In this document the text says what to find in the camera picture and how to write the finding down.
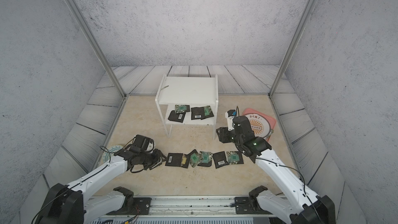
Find black tea bag barcode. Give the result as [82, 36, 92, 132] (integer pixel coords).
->
[212, 151, 229, 169]

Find oolong tea bag yellow label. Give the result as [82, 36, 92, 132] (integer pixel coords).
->
[180, 154, 190, 169]

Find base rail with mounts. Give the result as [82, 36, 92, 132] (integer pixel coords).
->
[91, 196, 284, 224]

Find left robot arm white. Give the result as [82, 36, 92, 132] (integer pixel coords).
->
[32, 134, 167, 224]

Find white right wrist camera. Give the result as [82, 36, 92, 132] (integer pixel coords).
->
[225, 109, 238, 131]

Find black tea bag text back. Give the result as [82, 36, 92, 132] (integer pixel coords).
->
[190, 107, 205, 120]

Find jasmine tea bag floral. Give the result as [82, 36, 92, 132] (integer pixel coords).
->
[198, 151, 212, 168]

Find floral tea bag green label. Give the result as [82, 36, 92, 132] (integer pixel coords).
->
[226, 151, 244, 164]

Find green label tea bag pile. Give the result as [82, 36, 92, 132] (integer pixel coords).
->
[189, 149, 202, 168]

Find aluminium frame post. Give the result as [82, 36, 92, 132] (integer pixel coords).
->
[268, 0, 317, 99]
[64, 0, 127, 99]

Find round printed plate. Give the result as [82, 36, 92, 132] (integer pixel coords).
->
[245, 113, 275, 139]

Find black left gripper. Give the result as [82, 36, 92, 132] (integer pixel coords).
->
[139, 148, 170, 170]

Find yellow patterned bowl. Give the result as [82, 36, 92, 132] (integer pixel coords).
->
[100, 145, 123, 163]

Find black tea bag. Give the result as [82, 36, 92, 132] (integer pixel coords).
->
[202, 105, 214, 119]
[168, 110, 186, 123]
[165, 153, 184, 167]

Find aluminium frame post right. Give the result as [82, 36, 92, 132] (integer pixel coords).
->
[268, 0, 317, 99]

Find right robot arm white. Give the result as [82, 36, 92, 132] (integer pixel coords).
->
[216, 115, 336, 224]

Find white two-tier shelf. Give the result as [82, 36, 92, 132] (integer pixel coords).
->
[155, 74, 219, 138]

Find aluminium frame post left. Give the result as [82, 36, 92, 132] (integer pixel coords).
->
[64, 0, 127, 99]

